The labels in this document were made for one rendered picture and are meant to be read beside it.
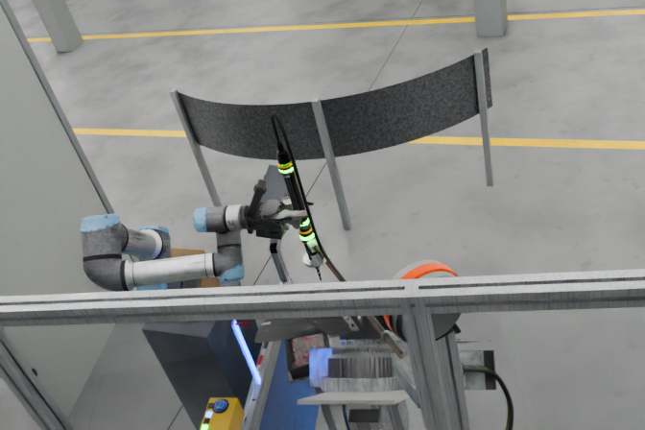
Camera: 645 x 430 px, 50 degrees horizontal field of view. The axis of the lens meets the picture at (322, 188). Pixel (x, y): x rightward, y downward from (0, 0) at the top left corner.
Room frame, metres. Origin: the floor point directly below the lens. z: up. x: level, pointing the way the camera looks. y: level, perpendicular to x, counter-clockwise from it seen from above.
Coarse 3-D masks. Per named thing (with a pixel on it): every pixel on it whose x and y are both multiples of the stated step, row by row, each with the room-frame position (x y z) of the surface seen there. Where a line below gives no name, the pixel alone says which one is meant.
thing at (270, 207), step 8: (272, 200) 1.67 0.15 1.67; (248, 208) 1.68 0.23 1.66; (264, 208) 1.64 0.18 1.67; (272, 208) 1.63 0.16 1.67; (280, 208) 1.64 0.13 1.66; (240, 216) 1.64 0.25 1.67; (256, 216) 1.63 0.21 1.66; (264, 216) 1.61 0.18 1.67; (248, 224) 1.65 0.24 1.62; (256, 224) 1.64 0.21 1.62; (264, 224) 1.61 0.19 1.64; (272, 224) 1.61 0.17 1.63; (280, 224) 1.60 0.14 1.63; (248, 232) 1.65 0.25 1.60; (272, 232) 1.61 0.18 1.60; (280, 232) 1.60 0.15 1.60
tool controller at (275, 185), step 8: (272, 168) 2.49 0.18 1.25; (264, 176) 2.49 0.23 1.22; (272, 176) 2.44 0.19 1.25; (280, 176) 2.44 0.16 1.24; (272, 184) 2.38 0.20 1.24; (280, 184) 2.38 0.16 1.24; (272, 192) 2.33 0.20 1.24; (280, 192) 2.33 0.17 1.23; (264, 200) 2.29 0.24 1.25; (256, 232) 2.29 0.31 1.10; (264, 232) 2.28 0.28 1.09
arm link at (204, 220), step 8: (200, 208) 1.72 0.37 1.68; (208, 208) 1.70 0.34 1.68; (216, 208) 1.69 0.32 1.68; (224, 208) 1.68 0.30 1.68; (200, 216) 1.69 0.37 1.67; (208, 216) 1.67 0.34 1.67; (216, 216) 1.67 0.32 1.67; (224, 216) 1.66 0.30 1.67; (200, 224) 1.67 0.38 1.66; (208, 224) 1.66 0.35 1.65; (216, 224) 1.65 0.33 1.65; (224, 224) 1.65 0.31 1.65
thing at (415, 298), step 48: (192, 288) 0.94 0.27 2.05; (240, 288) 0.90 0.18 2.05; (288, 288) 0.87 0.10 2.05; (336, 288) 0.84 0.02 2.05; (384, 288) 0.82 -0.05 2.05; (432, 288) 0.79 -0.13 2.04; (480, 288) 0.76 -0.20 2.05; (528, 288) 0.73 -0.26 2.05; (576, 288) 0.71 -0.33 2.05; (624, 288) 0.68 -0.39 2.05; (432, 336) 0.79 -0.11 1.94; (432, 384) 0.78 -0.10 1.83
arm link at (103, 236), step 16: (96, 224) 1.77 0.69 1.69; (112, 224) 1.78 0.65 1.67; (96, 240) 1.73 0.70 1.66; (112, 240) 1.74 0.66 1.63; (128, 240) 1.81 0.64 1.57; (144, 240) 1.94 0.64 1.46; (160, 240) 2.02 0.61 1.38; (96, 256) 1.70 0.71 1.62; (112, 256) 1.70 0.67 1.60; (144, 256) 1.98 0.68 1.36; (160, 256) 2.01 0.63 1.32
